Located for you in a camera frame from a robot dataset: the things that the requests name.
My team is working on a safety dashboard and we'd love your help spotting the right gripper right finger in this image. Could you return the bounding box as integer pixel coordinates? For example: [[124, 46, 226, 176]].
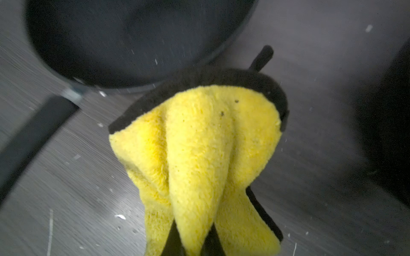
[[200, 224, 225, 256]]

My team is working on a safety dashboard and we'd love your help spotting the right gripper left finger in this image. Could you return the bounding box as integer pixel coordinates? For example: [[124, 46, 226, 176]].
[[161, 221, 186, 256]]

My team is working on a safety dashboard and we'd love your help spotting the yellow microfiber cloth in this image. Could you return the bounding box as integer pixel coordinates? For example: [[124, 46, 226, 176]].
[[109, 45, 289, 256]]

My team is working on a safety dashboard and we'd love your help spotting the right black frying pan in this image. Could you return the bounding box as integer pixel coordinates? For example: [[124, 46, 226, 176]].
[[1, 1, 258, 199]]

